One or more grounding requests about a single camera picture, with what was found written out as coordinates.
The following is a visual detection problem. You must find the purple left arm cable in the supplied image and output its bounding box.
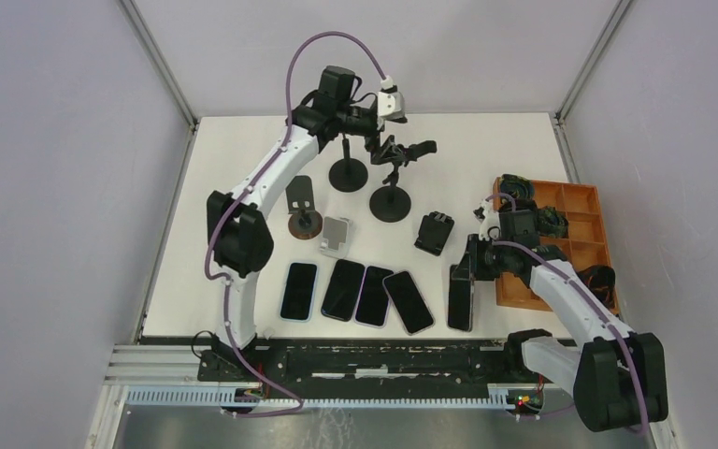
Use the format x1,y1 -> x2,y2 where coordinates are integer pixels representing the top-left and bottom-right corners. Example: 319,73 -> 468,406
202,31 -> 307,419

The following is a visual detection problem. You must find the brown rolled tie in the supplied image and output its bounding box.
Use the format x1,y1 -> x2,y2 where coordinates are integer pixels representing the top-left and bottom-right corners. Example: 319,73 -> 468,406
577,265 -> 616,309

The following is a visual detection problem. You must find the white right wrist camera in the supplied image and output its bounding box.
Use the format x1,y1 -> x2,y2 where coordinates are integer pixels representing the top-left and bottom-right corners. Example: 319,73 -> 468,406
473,194 -> 508,241

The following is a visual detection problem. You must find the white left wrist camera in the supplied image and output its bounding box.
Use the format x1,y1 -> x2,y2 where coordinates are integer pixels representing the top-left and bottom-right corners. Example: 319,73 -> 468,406
376,76 -> 408,123

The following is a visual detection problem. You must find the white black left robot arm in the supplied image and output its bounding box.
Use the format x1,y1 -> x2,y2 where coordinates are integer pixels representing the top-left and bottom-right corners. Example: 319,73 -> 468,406
204,65 -> 406,382

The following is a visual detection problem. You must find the wooden-base black plate stand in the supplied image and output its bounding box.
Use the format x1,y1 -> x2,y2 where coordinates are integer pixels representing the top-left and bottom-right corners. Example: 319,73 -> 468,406
285,175 -> 323,240

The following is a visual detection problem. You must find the orange compartment tray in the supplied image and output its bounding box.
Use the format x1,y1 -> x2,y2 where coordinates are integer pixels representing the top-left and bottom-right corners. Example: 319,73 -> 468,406
492,176 -> 619,314

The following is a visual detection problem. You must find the phone with purple case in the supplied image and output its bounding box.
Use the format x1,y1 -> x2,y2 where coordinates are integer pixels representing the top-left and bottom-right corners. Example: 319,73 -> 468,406
354,266 -> 394,327

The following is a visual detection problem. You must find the green blue rolled tie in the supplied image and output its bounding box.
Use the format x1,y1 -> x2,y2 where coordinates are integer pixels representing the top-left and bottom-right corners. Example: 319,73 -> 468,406
537,206 -> 569,239

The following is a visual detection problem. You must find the phone with light blue case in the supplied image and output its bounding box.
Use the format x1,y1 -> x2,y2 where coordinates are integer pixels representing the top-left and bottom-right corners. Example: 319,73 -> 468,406
280,262 -> 318,322

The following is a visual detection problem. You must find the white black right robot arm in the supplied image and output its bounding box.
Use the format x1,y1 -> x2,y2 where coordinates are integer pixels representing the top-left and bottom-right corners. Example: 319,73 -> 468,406
451,202 -> 668,432

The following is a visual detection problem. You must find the silver folding phone stand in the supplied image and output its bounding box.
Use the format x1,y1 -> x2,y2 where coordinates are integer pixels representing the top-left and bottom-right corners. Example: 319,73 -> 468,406
319,216 -> 353,259

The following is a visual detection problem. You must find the phone with white case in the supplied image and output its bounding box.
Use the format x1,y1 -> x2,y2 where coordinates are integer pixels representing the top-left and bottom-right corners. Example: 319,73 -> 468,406
321,259 -> 366,322

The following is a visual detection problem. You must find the blue yellow rolled tie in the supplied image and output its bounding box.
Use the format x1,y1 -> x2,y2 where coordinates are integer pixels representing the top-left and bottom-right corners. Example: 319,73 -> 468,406
499,173 -> 535,200

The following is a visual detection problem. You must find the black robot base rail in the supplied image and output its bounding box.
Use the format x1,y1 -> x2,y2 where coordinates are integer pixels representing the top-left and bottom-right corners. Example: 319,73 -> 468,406
189,331 -> 544,401

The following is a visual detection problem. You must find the white slotted cable duct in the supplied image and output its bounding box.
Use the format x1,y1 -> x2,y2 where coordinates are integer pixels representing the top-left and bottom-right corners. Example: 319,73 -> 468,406
124,386 -> 530,412

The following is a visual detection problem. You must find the black folding phone stand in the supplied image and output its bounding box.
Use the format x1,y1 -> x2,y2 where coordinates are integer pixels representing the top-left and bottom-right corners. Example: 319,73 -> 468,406
414,211 -> 454,256

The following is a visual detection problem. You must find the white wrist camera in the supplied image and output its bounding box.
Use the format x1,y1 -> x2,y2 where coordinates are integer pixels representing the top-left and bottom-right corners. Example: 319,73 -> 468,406
376,76 -> 408,123
473,194 -> 508,241

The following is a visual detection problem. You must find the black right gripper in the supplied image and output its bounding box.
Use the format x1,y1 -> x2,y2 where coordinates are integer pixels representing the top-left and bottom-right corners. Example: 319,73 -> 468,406
452,233 -> 512,282

